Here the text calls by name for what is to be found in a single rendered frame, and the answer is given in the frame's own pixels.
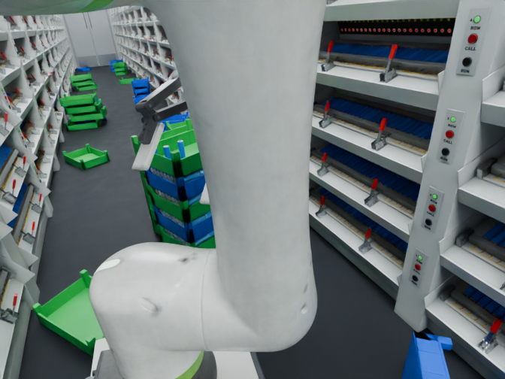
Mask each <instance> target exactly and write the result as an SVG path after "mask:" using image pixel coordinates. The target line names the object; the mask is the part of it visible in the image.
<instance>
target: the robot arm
mask: <svg viewBox="0 0 505 379"><path fill-rule="evenodd" d="M326 5H327V0H0V16H38V15H57V14H78V13H85V12H92V11H102V10H107V9H111V8H118V7H123V6H141V7H145V8H148V9H149V10H150V11H151V12H152V13H153V14H154V15H155V16H156V18H157V19H158V20H159V22H160V23H161V24H162V27H163V29H164V30H165V34H166V36H167V38H168V43H169V45H170V48H171V52H172V55H173V57H174V62H175V65H176V68H177V70H176V71H173V72H172V74H171V76H170V77H169V79H168V81H166V82H165V83H164V84H162V85H161V86H160V87H159V88H158V89H156V90H155V91H153V92H152V93H150V94H149V95H148V96H147V97H146V98H144V99H143V100H141V101H140V102H138V103H137V104H136V105H135V110H136V111H137V112H140V113H141V114H142V115H143V116H142V117H141V122H142V123H143V126H142V129H141V132H140V134H139V136H138V142H140V143H141V146H140V149H139V151H138V154H137V156H136V158H135V162H134V164H133V166H132V169H133V170H135V171H147V170H149V167H150V164H151V162H152V160H153V156H154V154H155V152H156V148H157V146H158V143H159V140H160V138H161V136H162V132H163V130H164V127H165V124H163V123H159V122H160V121H162V120H165V119H167V118H169V117H172V116H174V115H176V114H179V113H181V112H183V111H186V110H189V115H190V118H191V121H192V126H193V129H194V133H195V138H196V141H197V145H198V151H199V154H200V157H201V164H202V168H203V171H204V177H205V181H206V184H205V186H204V190H203V193H202V195H201V200H200V203H201V204H203V205H210V209H211V214H212V219H213V229H214V235H215V242H216V249H208V248H196V247H189V246H184V245H179V244H169V243H162V242H147V243H141V244H136V245H132V246H130V247H127V248H125V249H123V250H120V251H119V252H117V253H115V254H114V255H112V256H111V257H109V258H108V259H107V260H105V261H104V262H103V263H102V264H101V265H100V266H99V268H98V269H97V271H96V272H95V273H94V275H93V277H92V280H91V283H90V286H89V299H90V302H91V305H92V308H93V310H94V312H95V315H96V317H97V320H98V323H99V326H100V327H101V330H102V332H103V335H104V337H105V340H106V342H107V345H108V347H109V350H102V351H101V353H100V356H99V359H98V364H97V367H96V370H93V371H92V377H88V378H86V379H217V367H216V359H215V356H214V354H213V351H238V352H275V351H279V350H285V349H286V348H289V347H291V346H292V345H294V344H296V343H297V342H299V341H300V340H301V339H302V338H303V337H304V336H305V335H306V334H307V332H308V331H309V329H310V327H311V326H312V324H313V321H314V319H315V316H316V310H317V291H316V284H315V279H314V273H313V263H312V254H311V249H310V227H309V170H310V141H311V129H312V119H313V103H314V95H315V87H316V73H317V66H318V60H319V48H320V41H321V36H322V25H323V19H324V13H325V6H326ZM180 87H182V88H183V93H184V96H185V99H184V100H182V101H179V102H177V103H175V104H173V105H170V106H167V107H166V108H163V109H160V110H157V111H155V110H154V108H155V107H156V106H157V105H159V104H160V103H161V102H163V101H164V100H165V99H166V98H167V97H169V96H170V95H171V94H172V93H173V92H175V91H176V90H177V89H179V88H180Z"/></svg>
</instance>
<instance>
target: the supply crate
mask: <svg viewBox="0 0 505 379"><path fill-rule="evenodd" d="M179 140H182V141H183V145H184V149H185V154H186V157H184V158H182V159H181V158H180V152H179V148H178V143H177V142H178V141H179ZM166 145H168V146H169V148H170V154H171V159H169V158H166V157H165V153H164V149H163V147H164V146H166ZM157 151H158V154H156V153H155V154H154V156H153V160H152V162H151V164H150V167H152V168H155V169H157V170H160V171H162V172H164V173H166V174H169V175H171V176H173V177H176V178H178V179H179V178H181V177H184V176H186V175H188V174H191V173H192V172H194V171H197V170H199V169H201V168H202V164H201V157H200V154H199V151H198V145H197V141H196V138H195V133H194V129H192V130H189V131H187V132H183V133H180V134H178V135H174V136H171V137H169V138H166V139H163V140H161V141H159V143H158V146H157Z"/></svg>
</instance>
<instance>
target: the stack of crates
mask: <svg viewBox="0 0 505 379"><path fill-rule="evenodd" d="M192 129H193V126H192V121H191V120H190V119H187V120H186V125H185V126H181V127H178V128H175V129H171V130H168V131H166V132H163V133H162V136H161V138H160V141H161V140H163V139H166V138H169V137H171V136H174V135H178V134H180V133H183V132H187V131H189V130H192ZM131 139H132V144H133V148H134V151H135V156H137V154H138V151H139V146H138V137H137V136H136V135H134V136H131ZM139 172H140V175H141V180H142V184H143V187H144V192H145V196H146V200H147V204H148V208H149V212H150V217H151V220H152V224H153V229H154V232H156V233H157V234H159V229H158V225H157V222H156V216H155V213H154V209H153V204H152V200H151V197H150V191H149V187H148V184H147V179H146V175H145V172H144V171H139Z"/></svg>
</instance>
